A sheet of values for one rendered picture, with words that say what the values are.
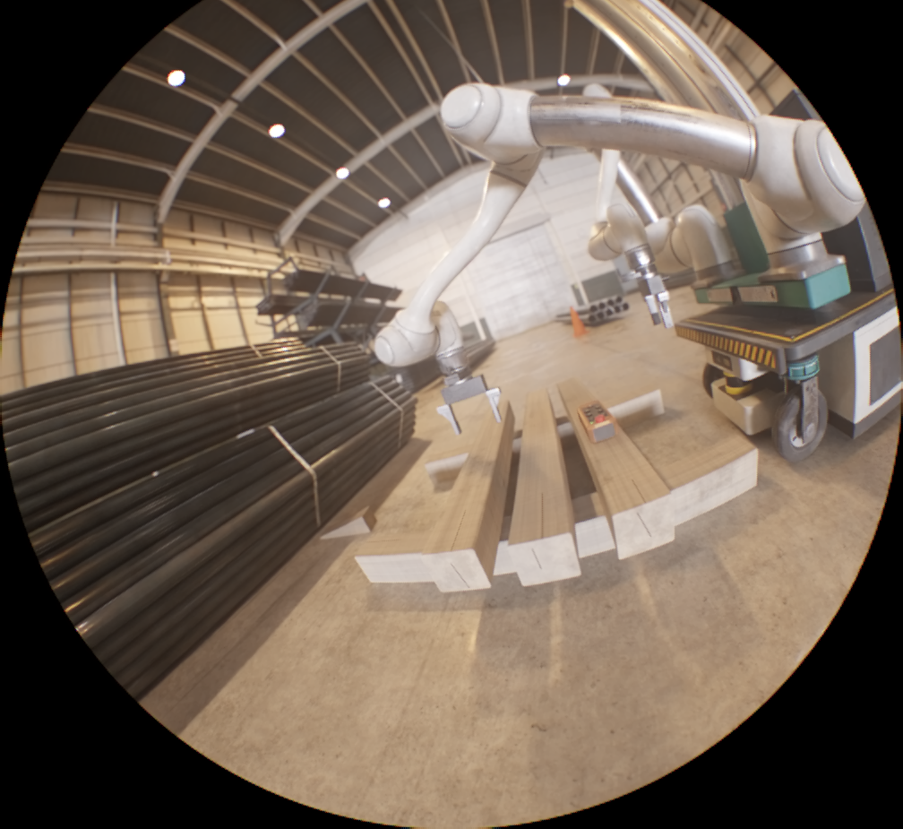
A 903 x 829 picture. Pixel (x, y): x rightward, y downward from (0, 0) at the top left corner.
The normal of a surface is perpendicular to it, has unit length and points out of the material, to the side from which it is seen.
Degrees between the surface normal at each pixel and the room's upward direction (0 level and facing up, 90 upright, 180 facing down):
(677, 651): 0
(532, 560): 90
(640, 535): 90
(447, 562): 90
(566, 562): 90
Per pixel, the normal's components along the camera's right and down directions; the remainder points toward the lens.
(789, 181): -0.73, 0.68
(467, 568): -0.23, 0.18
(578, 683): -0.36, -0.93
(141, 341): 0.90, -0.32
